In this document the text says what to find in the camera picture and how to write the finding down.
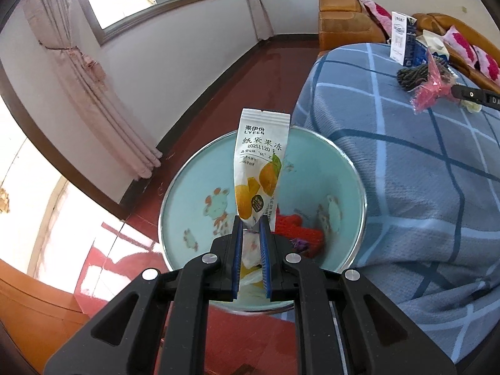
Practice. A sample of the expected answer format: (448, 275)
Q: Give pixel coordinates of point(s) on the pink floral cloth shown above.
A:
(377, 9)
(474, 52)

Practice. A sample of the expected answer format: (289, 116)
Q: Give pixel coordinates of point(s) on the window with brown frame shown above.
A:
(129, 0)

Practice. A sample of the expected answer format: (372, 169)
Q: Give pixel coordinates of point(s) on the pink wrapper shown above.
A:
(427, 91)

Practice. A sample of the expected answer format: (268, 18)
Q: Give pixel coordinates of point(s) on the light blue cartoon print bin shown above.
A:
(195, 187)

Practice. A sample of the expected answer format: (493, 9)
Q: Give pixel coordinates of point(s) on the pink curtain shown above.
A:
(256, 4)
(97, 86)

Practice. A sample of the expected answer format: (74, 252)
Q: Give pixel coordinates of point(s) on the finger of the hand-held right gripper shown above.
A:
(474, 94)

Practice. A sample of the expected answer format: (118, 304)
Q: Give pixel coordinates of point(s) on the brown leather sofa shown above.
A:
(482, 39)

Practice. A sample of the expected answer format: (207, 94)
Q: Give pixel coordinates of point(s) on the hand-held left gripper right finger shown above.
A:
(265, 259)

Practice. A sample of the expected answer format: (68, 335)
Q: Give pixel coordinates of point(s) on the red foam fruit net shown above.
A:
(300, 230)

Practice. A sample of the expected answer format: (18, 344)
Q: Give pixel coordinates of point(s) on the tall blue white milk carton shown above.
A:
(400, 39)

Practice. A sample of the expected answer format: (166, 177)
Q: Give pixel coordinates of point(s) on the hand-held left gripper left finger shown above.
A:
(235, 259)

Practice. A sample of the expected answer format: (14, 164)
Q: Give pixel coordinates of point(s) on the white jelly packet mango print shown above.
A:
(258, 156)

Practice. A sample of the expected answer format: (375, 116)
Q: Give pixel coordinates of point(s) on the purple crumpled wrapper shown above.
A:
(300, 247)

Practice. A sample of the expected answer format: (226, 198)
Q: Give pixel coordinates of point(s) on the brown leather armchair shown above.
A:
(343, 19)

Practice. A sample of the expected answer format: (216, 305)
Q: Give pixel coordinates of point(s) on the yellow white wrapper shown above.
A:
(472, 106)

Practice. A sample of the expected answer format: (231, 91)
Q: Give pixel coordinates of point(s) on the blue checked tablecloth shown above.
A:
(422, 187)

